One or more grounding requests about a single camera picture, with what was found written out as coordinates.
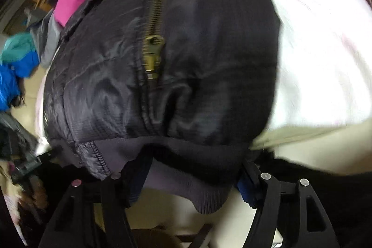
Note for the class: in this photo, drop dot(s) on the grey garment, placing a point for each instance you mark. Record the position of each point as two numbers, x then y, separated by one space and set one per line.
49 41

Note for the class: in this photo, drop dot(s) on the white blanket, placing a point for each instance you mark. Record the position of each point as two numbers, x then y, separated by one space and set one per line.
319 62

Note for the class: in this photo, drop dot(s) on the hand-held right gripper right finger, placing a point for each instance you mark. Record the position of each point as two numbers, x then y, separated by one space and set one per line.
247 190

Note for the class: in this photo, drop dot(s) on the blue jacket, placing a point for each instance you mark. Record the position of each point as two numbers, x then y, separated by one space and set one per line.
8 82

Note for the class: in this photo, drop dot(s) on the dark quilted zip jacket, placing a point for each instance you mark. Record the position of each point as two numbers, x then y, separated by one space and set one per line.
189 47

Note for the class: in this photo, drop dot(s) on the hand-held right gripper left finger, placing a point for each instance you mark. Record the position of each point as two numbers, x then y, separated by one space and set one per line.
116 207

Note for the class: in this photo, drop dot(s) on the teal jacket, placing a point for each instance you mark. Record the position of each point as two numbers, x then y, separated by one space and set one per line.
17 46

